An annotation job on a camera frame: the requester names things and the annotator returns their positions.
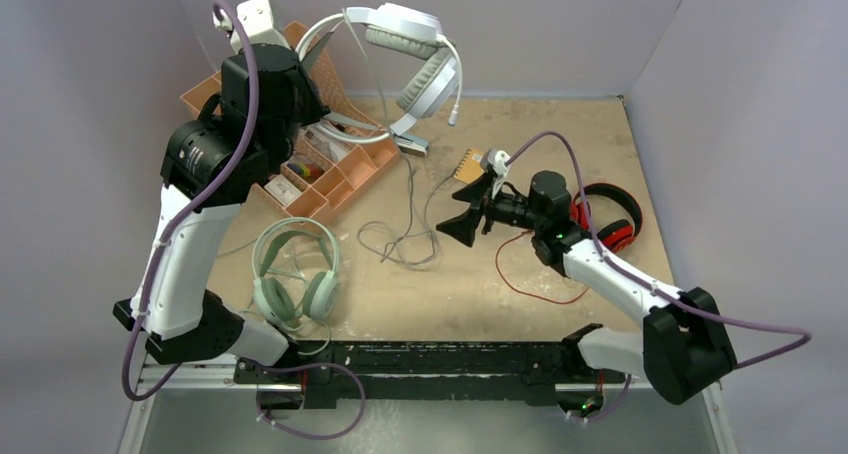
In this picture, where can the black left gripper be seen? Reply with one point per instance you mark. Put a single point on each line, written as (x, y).
(314, 107)

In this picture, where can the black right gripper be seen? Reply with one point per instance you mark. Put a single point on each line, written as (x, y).
(480, 189)

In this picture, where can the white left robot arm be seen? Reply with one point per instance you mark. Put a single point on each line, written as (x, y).
(243, 133)

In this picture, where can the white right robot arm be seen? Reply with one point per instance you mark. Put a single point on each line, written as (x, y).
(682, 347)

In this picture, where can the red black headphones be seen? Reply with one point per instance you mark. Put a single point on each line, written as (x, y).
(616, 235)

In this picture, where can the mint green headphones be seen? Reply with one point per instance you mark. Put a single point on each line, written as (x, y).
(284, 274)

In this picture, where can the yellow spiral notebook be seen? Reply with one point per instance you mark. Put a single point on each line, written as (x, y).
(469, 168)

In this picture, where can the clear plastic ruler pouch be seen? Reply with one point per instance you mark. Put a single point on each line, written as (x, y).
(329, 147)

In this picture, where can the peach plastic file organizer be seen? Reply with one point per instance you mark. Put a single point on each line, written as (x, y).
(325, 198)

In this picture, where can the colourful marker set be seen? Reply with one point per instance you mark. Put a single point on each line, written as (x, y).
(307, 171)

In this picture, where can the light blue stapler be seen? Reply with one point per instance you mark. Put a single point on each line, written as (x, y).
(411, 144)

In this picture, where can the white staples box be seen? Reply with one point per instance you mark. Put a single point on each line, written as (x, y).
(282, 190)

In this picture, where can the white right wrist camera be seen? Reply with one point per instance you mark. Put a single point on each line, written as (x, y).
(497, 162)

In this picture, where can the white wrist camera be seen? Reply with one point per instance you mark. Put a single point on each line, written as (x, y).
(258, 21)
(497, 162)

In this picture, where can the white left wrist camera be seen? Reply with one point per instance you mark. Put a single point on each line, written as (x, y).
(258, 21)

